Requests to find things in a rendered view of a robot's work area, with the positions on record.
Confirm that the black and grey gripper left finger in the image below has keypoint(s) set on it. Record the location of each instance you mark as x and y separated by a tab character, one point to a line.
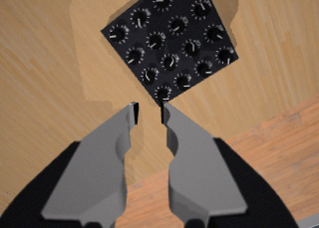
84	183

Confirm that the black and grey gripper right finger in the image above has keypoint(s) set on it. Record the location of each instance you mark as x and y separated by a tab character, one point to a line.
208	180

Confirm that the black knob box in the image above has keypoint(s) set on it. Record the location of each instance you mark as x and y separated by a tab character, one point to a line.
172	64

